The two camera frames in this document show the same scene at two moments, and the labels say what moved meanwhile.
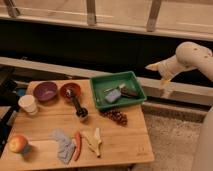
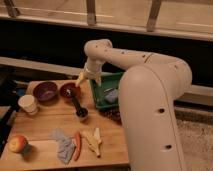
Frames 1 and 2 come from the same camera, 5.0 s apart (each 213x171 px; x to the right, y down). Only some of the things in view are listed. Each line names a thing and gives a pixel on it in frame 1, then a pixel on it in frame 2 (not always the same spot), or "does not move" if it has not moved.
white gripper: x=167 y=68 to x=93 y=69
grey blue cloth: x=66 y=145 does not move
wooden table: x=57 y=125 does not move
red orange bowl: x=70 y=90 does not move
